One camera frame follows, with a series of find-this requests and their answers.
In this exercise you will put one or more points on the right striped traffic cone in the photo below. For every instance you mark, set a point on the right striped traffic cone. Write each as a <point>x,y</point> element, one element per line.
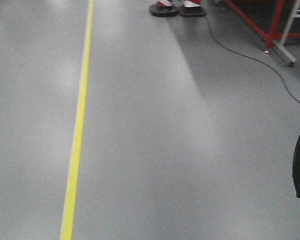
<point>192,8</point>

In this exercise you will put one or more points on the striped traffic cone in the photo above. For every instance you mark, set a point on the striped traffic cone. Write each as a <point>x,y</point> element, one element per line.
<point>192,8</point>
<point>163,8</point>

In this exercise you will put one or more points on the left striped traffic cone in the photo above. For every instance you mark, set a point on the left striped traffic cone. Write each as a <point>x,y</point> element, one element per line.
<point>163,8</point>

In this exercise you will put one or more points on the red metal frame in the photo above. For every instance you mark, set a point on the red metal frame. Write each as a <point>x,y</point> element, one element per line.
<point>267,18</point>

